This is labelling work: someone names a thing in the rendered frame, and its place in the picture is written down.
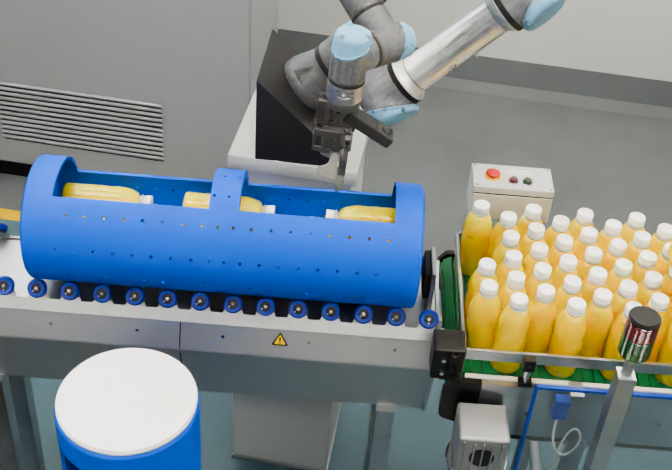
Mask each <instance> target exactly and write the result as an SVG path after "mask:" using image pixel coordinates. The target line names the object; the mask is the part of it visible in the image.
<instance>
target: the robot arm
mask: <svg viewBox="0 0 672 470"><path fill-rule="evenodd" d="M339 1H340V2H341V4H342V6H343V8H344V9H345V11H346V13H347V14H348V16H349V18H350V19H351V20H350V21H349V22H347V23H346V24H343V25H342V26H341V27H339V28H338V29H337V30H336V31H335V33H334V34H332V35H331V36H330V37H329V38H327V39H326V40H325V41H324V42H322V43H321V44H320V45H319V46H317V47H316V48H315V49H313V50H310V51H307V52H304V53H301V54H299V55H296V56H294V57H292V58H291V59H290V60H288V61H287V62H286V64H285V67H284V70H285V75H286V78H287V81H288V83H289V85H290V87H291V88H292V90H293V91H294V93H295V94H296V95H297V97H298V98H299V99H300V100H301V101H302V102H303V103H304V104H305V105H307V106H308V107H309V108H311V109H313V110H315V111H317V114H316V118H315V119H316V120H315V119H314V122H313V128H314V129H313V137H312V150H315V151H320V153H321V155H323V156H326V157H328V158H329V162H328V163H327V164H324V165H321V166H319V167H318V168H317V173H318V174H319V175H320V176H323V177H325V178H328V179H330V180H333V181H335V182H336V187H335V192H338V191H339V190H340V188H341V187H342V186H343V183H344V177H345V171H346V165H347V159H348V152H350V151H351V145H352V138H353V132H354V131H355V129H356V130H358V131H360V132H361V133H363V134H364V135H366V136H368V137H369V138H371V139H372V140H374V141H376V142H377V143H379V144H380V145H382V146H384V147H385V148H388V147H389V146H390V145H391V144H392V143H393V129H392V128H390V127H388V126H391V125H394V124H397V123H399V122H401V121H404V120H406V119H408V118H409V117H411V116H413V115H414V114H415V113H417V112H418V110H419V108H418V105H417V103H418V102H419V101H421V100H422V99H423V98H424V93H425V89H426V88H428V87H429V86H431V85H432V84H433V83H435V82H436V81H438V80H439V79H440V78H442V77H443V76H445V75H446V74H448V73H449V72H450V71H452V70H453V69H455V68H456V67H458V66H459V65H460V64H462V63H463V62H465V61H466V60H468V59H469V58H470V57H472V56H473V55H475V54H476V53H477V52H479V51H480V50H482V49H483V48H485V47H486V46H487V45H489V44H490V43H492V42H493V41H495V40H496V39H497V38H499V37H500V36H502V35H503V34H504V33H506V32H507V31H509V30H510V31H516V32H519V31H521V30H522V29H523V28H524V29H525V30H526V31H533V30H535V29H537V28H539V27H540V26H542V25H544V24H545V23H546V22H548V21H549V20H550V19H551V18H552V17H553V16H555V15H556V14H557V13H558V11H559V10H560V9H561V8H562V7H563V5H564V3H565V1H566V0H484V1H483V2H482V3H480V4H479V5H478V6H476V7H475V8H473V9H472V10H471V11H469V12H468V13H467V14H465V15H464V16H462V17H461V18H460V19H458V20H457V21H456V22H454V23H453V24H452V25H450V26H449V27H447V28H446V29H445V30H443V31H442V32H441V33H439V34H438V35H436V36H435V37H434V38H432V39H431V40H430V41H428V42H427V43H425V44H424V45H423V46H421V47H420V48H419V49H417V50H416V51H414V50H415V48H416V36H415V33H414V31H413V29H412V27H411V26H409V25H408V24H407V23H405V22H394V20H393V18H392V17H391V15H390V13H389V12H388V10H387V8H386V7H385V5H384V3H385V2H388V1H391V0H339ZM404 58H405V59H404ZM360 107H361V108H362V109H360ZM321 144H322V146H321ZM337 163H339V164H338V166H337Z"/></svg>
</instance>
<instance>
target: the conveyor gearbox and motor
mask: <svg viewBox="0 0 672 470"><path fill-rule="evenodd" d="M509 445H510V433H509V423H508V413H507V407H506V406H501V405H488V404H476V403H463V402H460V403H458V405H457V410H456V415H455V420H454V425H453V430H452V435H451V441H450V442H449V443H448V445H447V447H446V451H445V461H446V464H447V467H448V468H447V470H505V468H506V463H507V459H506V457H507V453H508V449H509Z"/></svg>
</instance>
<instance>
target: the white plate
mask: <svg viewBox="0 0 672 470"><path fill-rule="evenodd" d="M197 401H198V392H197V387H196V383H195V381H194V378H193V377H192V375H191V373H190V372H189V371H188V369H187V368H186V367H185V366H184V365H183V364H181V363H180V362H179V361H177V360H176V359H174V358H173V357H171V356H169V355H167V354H164V353H161V352H158V351H155V350H150V349H144V348H123V349H116V350H111V351H107V352H104V353H101V354H98V355H96V356H93V357H91V358H89V359H87V360H86V361H84V362H82V363H81V364H79V365H78V366H77V367H76V368H74V369H73V370H72V371H71V372H70V373H69V374H68V375H67V377H66V378H65V379H64V381H63V382H62V384H61V385H60V387H59V390H58V392H57V395H56V400H55V411H56V417H57V421H58V423H59V425H60V427H61V429H62V430H63V432H64V433H65V434H66V436H67V437H69V438H70V439H71V440H72V441H73V442H74V443H76V444H77V445H79V446H81V447H83V448H85V449H87V450H89V451H92V452H95V453H99V454H104V455H111V456H129V455H136V454H141V453H145V452H149V451H152V450H154V449H157V448H159V447H161V446H163V445H165V444H167V443H169V442H170V441H172V440H173V439H174V438H176V437H177V436H178V435H179V434H180V433H181V432H182V431H183V430H184V429H185V428H186V427H187V426H188V424H189V423H190V421H191V420H192V418H193V416H194V414H195V411H196V407H197Z"/></svg>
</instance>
